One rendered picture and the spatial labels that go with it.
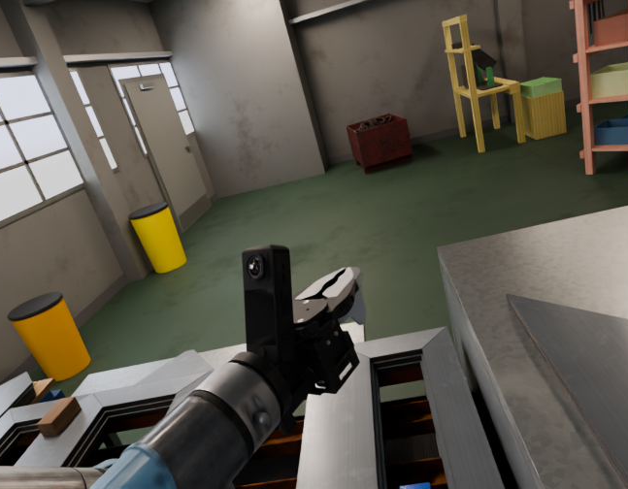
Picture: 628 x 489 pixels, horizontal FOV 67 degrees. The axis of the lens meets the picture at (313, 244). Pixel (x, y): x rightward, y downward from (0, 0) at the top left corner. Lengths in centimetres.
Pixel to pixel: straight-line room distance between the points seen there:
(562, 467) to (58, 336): 366
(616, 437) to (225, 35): 758
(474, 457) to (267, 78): 714
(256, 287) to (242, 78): 752
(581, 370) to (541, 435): 16
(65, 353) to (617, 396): 374
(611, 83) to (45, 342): 521
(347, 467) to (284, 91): 700
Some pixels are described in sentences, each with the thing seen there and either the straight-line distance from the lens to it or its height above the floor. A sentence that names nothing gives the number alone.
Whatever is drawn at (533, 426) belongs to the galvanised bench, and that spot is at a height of 105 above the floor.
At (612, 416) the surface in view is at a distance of 91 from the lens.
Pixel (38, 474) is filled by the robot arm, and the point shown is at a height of 145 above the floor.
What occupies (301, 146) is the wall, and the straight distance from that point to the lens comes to 786.
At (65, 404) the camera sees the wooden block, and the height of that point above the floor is 92.
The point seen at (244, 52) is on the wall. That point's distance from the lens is 790.
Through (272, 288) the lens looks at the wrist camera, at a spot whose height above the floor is 151.
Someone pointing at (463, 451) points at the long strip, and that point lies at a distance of 114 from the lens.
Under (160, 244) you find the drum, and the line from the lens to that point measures 547.
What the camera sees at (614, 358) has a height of 107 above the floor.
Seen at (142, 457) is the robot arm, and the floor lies 147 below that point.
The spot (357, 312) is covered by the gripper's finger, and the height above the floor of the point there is 142.
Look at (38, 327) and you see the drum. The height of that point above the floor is 49.
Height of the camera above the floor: 169
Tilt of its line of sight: 20 degrees down
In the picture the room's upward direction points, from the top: 16 degrees counter-clockwise
